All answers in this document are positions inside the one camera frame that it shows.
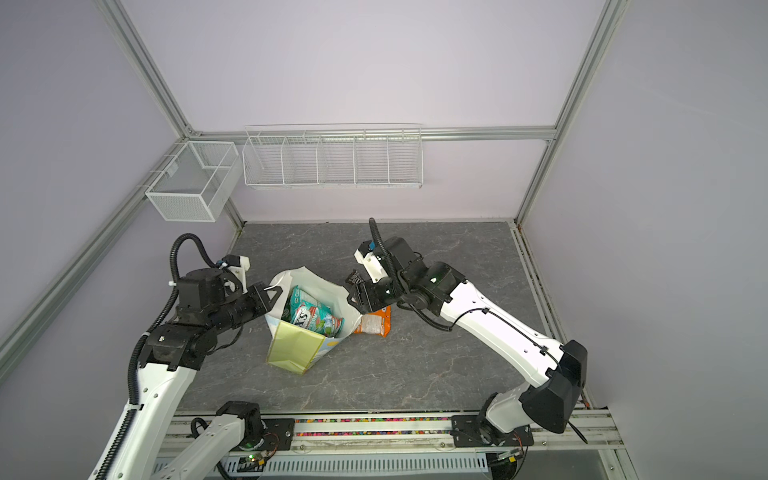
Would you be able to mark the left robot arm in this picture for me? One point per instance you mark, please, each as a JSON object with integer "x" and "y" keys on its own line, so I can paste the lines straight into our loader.
{"x": 207, "y": 299}

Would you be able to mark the Fox's mint blossom candy bag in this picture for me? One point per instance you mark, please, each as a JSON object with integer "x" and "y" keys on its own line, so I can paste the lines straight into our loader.
{"x": 307, "y": 312}

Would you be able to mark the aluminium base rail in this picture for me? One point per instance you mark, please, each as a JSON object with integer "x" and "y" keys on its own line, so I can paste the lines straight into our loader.
{"x": 346, "y": 445}

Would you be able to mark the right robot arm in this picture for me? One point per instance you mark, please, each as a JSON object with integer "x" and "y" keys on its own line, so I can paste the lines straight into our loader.
{"x": 554, "y": 373}

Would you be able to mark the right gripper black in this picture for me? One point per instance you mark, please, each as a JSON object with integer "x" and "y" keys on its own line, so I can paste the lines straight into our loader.
{"x": 365, "y": 300}

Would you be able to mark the long white wire basket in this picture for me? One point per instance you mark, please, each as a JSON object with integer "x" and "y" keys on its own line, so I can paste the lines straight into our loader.
{"x": 333, "y": 155}

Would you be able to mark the illustrated paper gift bag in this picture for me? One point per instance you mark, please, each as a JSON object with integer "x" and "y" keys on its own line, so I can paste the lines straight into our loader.
{"x": 293, "y": 348}

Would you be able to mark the white mesh box basket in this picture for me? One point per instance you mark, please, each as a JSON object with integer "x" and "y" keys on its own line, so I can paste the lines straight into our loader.
{"x": 197, "y": 182}

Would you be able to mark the orange Fox's candy bag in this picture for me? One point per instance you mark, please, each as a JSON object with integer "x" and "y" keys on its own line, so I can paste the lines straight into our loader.
{"x": 376, "y": 323}

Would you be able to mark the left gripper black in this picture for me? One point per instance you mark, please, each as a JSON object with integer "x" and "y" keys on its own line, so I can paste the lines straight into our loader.
{"x": 257, "y": 293}

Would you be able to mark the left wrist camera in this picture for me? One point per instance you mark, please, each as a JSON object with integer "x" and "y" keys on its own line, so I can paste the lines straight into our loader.
{"x": 238, "y": 266}

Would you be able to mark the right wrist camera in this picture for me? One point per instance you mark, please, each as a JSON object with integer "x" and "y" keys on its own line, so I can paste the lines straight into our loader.
{"x": 368, "y": 255}

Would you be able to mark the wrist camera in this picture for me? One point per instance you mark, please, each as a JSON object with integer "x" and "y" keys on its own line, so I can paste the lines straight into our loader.
{"x": 238, "y": 266}
{"x": 368, "y": 255}

